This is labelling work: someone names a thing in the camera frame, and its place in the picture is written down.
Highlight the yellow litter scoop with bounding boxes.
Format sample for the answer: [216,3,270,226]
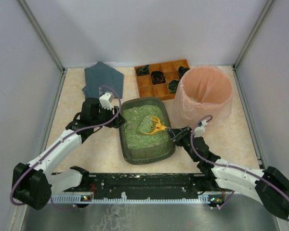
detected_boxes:
[137,115,168,135]

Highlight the dark grey litter box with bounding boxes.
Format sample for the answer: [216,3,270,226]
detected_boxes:
[119,97,175,165]

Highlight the trash bin with pink bag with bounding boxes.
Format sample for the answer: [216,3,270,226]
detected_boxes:
[169,65,233,128]

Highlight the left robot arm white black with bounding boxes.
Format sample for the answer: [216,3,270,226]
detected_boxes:
[10,92,125,210]

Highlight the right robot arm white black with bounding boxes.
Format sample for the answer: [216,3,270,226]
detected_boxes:
[166,127,289,221]

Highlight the green litter pellets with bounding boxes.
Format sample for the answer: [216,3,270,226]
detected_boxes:
[123,105,169,150]

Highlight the folded grey-blue cloth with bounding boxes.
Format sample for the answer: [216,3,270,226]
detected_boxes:
[82,62,124,99]

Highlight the rolled tie yellow floral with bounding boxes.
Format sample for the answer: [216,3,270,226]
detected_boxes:
[168,79,180,94]

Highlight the orange wooden compartment tray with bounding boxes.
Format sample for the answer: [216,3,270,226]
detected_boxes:
[134,59,190,101]

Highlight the rolled tie green pattern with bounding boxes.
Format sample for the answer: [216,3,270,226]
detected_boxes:
[136,64,149,76]

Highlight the rolled tie orange pattern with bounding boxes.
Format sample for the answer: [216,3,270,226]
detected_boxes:
[151,71,166,85]

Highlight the rolled tie dark grey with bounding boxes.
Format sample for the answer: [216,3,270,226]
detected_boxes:
[178,66,190,79]

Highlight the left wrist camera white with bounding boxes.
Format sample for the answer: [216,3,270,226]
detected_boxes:
[99,91,115,110]

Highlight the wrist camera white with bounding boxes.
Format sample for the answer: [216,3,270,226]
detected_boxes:
[194,120,208,137]
[99,91,115,110]

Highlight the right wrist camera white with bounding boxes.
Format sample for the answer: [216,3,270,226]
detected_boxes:
[194,120,208,137]

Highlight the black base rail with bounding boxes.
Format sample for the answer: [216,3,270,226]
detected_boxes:
[62,172,229,207]

